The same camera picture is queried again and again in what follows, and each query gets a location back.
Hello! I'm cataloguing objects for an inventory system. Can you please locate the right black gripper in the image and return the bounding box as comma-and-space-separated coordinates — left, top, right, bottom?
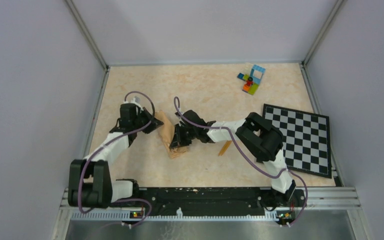
170, 124, 198, 150

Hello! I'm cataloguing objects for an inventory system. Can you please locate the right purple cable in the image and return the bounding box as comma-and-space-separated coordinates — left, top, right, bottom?
173, 96, 309, 227

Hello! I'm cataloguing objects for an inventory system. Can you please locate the aluminium frame profile front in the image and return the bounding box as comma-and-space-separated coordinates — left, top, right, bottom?
57, 187, 361, 225

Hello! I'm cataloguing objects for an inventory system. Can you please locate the black white checkerboard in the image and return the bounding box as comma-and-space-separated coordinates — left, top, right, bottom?
262, 103, 332, 179

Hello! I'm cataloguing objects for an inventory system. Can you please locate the purple cable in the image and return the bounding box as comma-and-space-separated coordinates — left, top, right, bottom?
76, 90, 156, 229
173, 96, 309, 227

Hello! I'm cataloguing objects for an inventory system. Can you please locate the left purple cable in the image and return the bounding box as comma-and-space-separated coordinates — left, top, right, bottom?
76, 90, 156, 229

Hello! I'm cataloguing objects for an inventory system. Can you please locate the colourful toy brick model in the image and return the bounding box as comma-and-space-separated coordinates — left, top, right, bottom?
237, 64, 266, 96

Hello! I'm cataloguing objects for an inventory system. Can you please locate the orange plastic spoon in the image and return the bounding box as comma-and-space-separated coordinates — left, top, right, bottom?
218, 140, 232, 157

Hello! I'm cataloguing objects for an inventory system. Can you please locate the peach cloth napkin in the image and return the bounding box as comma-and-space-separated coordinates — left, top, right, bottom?
155, 110, 189, 159

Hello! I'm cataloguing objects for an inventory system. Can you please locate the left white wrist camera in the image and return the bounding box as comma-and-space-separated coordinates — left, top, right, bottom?
130, 96, 142, 108

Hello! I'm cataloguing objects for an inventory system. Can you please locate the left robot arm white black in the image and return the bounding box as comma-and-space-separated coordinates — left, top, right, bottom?
67, 102, 163, 209

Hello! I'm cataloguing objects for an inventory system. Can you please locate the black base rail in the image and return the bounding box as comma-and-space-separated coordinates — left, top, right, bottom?
110, 187, 305, 217

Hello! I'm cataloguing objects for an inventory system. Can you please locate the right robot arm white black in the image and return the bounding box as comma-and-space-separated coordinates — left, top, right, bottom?
169, 110, 296, 206

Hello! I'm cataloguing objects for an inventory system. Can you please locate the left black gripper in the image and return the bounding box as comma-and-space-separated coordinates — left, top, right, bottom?
132, 107, 163, 134

